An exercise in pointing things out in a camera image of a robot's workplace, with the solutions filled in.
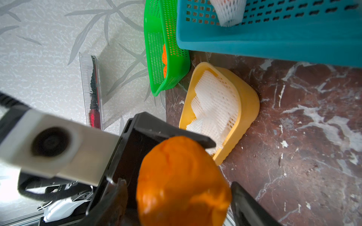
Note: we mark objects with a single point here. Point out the white foam net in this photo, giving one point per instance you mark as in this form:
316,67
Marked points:
207,127
216,100

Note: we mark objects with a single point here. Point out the yellow plastic tray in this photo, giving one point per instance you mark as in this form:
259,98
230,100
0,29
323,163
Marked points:
248,106

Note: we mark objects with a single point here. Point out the netted orange large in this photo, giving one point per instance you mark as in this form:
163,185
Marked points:
229,12

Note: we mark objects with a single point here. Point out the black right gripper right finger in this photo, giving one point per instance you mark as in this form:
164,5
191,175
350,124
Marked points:
247,211

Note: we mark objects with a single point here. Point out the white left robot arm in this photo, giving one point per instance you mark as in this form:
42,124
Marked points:
70,211

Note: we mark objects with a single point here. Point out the clear plastic wall shelf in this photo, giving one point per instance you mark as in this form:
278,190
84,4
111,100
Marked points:
86,73

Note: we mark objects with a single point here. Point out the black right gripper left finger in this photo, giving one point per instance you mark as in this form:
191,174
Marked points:
111,210

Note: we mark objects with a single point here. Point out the green plastic basket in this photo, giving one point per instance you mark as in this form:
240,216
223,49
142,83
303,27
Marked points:
160,20

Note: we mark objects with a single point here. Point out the teal plastic basket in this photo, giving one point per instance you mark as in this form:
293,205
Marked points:
321,32

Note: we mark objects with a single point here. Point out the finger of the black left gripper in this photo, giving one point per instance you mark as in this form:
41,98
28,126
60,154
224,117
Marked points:
141,134

